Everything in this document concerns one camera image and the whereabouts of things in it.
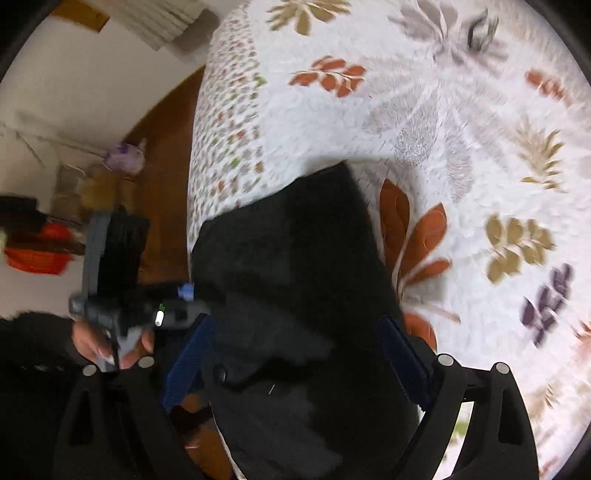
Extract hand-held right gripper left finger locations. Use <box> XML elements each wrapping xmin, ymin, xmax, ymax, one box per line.
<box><xmin>53</xmin><ymin>315</ymin><xmax>216</xmax><ymax>480</ymax></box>

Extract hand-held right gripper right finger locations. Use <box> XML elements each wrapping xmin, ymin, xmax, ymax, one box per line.
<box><xmin>378</xmin><ymin>315</ymin><xmax>542</xmax><ymax>480</ymax></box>

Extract black pants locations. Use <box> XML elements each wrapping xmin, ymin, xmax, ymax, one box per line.
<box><xmin>189</xmin><ymin>161</ymin><xmax>437</xmax><ymax>480</ymax></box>

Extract person's left forearm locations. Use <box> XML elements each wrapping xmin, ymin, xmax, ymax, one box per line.
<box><xmin>0</xmin><ymin>310</ymin><xmax>93</xmax><ymax>384</ymax></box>

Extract person's left hand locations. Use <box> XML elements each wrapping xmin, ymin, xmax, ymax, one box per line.
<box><xmin>73</xmin><ymin>319</ymin><xmax>155</xmax><ymax>371</ymax></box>

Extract red object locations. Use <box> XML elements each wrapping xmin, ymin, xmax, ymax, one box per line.
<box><xmin>4</xmin><ymin>223</ymin><xmax>77</xmax><ymax>274</ymax></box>

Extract brown box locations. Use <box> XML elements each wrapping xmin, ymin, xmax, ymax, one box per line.
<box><xmin>53</xmin><ymin>164</ymin><xmax>127</xmax><ymax>220</ymax></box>

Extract purple bag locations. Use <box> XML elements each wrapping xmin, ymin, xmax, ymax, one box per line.
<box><xmin>104</xmin><ymin>141</ymin><xmax>147</xmax><ymax>176</ymax></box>

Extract floral printed quilt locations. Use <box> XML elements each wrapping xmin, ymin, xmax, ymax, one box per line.
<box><xmin>187</xmin><ymin>0</ymin><xmax>591</xmax><ymax>480</ymax></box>

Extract white ribbed object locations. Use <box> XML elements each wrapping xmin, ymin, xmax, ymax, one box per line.
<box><xmin>108</xmin><ymin>0</ymin><xmax>220</xmax><ymax>63</ymax></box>

